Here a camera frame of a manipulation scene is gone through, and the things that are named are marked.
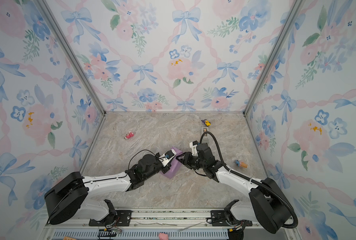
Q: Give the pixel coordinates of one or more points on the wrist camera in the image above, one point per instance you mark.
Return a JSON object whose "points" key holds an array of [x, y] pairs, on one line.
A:
{"points": [[155, 163], [203, 151]]}

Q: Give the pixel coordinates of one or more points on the aluminium corner post left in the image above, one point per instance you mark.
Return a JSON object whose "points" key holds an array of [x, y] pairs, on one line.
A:
{"points": [[55, 27]]}

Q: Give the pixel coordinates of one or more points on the grey slotted cable duct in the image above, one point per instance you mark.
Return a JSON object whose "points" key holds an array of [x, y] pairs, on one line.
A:
{"points": [[140, 234]]}

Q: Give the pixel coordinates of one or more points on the pink object front edge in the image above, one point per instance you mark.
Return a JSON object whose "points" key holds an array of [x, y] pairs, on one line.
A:
{"points": [[163, 236]]}

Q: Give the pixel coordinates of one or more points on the pink purple wrapping paper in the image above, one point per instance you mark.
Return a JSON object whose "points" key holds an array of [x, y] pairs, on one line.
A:
{"points": [[175, 165]]}

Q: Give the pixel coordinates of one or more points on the red pink toy figure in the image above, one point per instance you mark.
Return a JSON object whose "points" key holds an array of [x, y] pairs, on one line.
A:
{"points": [[129, 135]]}

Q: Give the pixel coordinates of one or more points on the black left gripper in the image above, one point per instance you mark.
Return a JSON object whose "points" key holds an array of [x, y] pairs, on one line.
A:
{"points": [[155, 159]]}

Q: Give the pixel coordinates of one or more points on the aluminium corner post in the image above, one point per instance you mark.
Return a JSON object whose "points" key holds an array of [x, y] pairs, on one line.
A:
{"points": [[55, 27], [277, 47]]}

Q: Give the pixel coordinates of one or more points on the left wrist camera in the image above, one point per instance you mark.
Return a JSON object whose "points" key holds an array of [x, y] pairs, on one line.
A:
{"points": [[155, 163]]}

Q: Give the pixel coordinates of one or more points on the yellow purple toy figure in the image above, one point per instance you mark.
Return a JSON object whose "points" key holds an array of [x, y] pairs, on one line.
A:
{"points": [[206, 123]]}

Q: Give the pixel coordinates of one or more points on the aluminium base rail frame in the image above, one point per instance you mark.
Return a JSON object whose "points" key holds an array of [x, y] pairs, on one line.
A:
{"points": [[148, 218]]}

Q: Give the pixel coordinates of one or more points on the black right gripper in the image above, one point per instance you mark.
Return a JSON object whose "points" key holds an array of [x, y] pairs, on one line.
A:
{"points": [[187, 159]]}

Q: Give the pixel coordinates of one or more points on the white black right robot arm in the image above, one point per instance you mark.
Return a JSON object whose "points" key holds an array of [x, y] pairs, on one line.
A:
{"points": [[268, 205]]}

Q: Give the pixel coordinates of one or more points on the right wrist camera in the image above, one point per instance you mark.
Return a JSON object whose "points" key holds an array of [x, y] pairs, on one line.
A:
{"points": [[203, 151]]}

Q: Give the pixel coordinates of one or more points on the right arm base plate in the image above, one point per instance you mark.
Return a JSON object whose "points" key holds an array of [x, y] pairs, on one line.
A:
{"points": [[222, 218]]}

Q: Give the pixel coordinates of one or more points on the aluminium corner post right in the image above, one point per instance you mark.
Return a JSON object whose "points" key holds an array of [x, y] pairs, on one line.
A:
{"points": [[277, 47]]}

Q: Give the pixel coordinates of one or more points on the grey tape dispenser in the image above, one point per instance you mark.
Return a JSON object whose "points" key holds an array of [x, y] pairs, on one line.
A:
{"points": [[205, 135]]}

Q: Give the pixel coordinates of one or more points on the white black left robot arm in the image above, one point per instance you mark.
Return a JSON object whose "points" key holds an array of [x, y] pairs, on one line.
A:
{"points": [[72, 198]]}

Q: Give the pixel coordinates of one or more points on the blue pink toy figure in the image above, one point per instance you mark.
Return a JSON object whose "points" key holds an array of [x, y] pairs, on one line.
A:
{"points": [[241, 164]]}

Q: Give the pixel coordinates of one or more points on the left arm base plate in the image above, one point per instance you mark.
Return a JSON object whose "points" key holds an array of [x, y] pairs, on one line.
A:
{"points": [[120, 218]]}

